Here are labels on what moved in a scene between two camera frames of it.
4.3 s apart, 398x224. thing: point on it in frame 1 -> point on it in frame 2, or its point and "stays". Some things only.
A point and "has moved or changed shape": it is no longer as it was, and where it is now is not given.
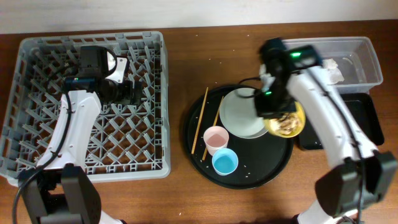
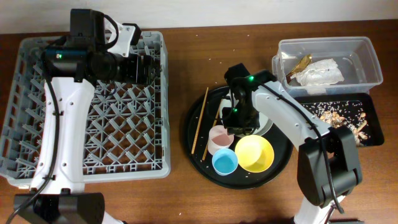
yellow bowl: x=286 y=125 has moved or changed shape
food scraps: x=286 y=124 has moved or changed shape
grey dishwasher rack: x=127 y=142 stays
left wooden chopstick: x=198 y=120 stays
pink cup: x=216 y=137 has moved or changed shape
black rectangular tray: x=362 y=109 stays
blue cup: x=224 y=161 stays
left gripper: x=127 y=87 -> x=136 y=76
